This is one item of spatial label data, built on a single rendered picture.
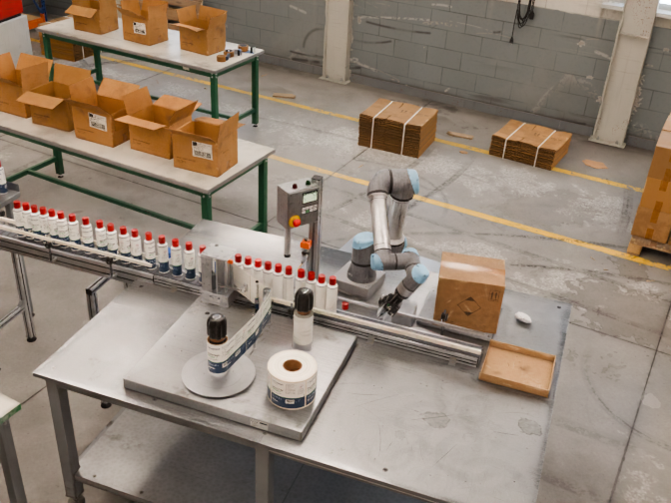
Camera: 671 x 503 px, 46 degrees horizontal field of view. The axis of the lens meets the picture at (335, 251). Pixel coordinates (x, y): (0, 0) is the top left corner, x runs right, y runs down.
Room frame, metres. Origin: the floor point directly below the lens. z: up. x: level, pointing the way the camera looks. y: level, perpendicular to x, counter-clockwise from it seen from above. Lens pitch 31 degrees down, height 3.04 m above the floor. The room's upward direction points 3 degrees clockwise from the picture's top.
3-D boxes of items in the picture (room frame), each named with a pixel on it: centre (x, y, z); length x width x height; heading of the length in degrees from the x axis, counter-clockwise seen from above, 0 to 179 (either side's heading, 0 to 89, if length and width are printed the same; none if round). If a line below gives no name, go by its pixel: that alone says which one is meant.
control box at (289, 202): (3.16, 0.18, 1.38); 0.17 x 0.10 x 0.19; 127
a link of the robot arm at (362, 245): (3.35, -0.15, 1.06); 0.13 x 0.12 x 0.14; 100
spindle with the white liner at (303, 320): (2.76, 0.12, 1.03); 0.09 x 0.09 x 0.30
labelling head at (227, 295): (3.09, 0.54, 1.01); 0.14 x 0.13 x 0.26; 72
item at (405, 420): (2.91, 0.02, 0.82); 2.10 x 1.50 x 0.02; 72
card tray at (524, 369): (2.74, -0.84, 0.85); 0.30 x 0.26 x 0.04; 72
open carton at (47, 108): (5.35, 2.08, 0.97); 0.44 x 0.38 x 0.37; 158
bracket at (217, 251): (3.09, 0.54, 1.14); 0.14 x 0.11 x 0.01; 72
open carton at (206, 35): (7.32, 1.39, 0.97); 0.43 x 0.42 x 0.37; 150
